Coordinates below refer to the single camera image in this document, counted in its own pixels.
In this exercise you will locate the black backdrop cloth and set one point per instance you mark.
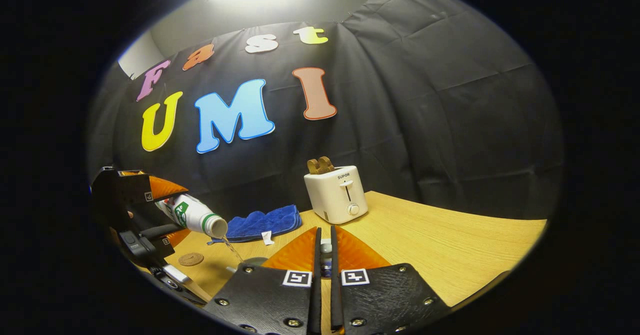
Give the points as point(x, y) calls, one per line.
point(425, 125)

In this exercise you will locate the blue towel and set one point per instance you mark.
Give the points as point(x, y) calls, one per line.
point(260, 222)

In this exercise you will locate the white toaster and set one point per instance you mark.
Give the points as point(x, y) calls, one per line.
point(332, 197)

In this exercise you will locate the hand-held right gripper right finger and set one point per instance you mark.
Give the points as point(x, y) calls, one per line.
point(336, 300)

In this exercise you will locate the white green-label water bottle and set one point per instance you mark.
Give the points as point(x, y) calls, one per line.
point(192, 214)

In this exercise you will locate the clear water stream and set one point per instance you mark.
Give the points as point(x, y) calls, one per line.
point(233, 248)

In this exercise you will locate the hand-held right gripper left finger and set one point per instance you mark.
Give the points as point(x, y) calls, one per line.
point(315, 300)

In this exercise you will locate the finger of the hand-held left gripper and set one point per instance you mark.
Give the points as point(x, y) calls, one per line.
point(160, 231)
point(120, 190)

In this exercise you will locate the round brown coaster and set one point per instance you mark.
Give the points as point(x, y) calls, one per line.
point(191, 259)

